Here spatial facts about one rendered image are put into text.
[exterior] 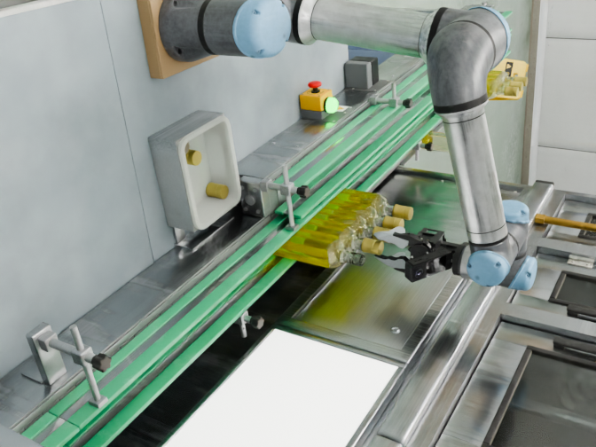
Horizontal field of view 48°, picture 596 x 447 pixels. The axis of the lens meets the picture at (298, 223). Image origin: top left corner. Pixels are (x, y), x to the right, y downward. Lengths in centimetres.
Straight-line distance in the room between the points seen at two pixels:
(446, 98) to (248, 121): 70
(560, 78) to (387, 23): 634
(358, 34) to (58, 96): 59
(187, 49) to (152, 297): 52
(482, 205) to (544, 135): 664
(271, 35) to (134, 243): 53
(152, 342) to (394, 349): 51
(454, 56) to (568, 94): 650
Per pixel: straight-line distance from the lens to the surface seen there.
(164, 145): 146
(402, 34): 136
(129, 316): 141
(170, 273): 150
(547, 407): 146
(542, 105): 779
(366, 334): 154
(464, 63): 121
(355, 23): 140
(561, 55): 759
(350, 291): 168
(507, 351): 157
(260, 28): 134
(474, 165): 125
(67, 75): 134
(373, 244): 159
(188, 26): 142
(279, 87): 188
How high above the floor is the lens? 178
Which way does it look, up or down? 30 degrees down
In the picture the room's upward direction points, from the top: 102 degrees clockwise
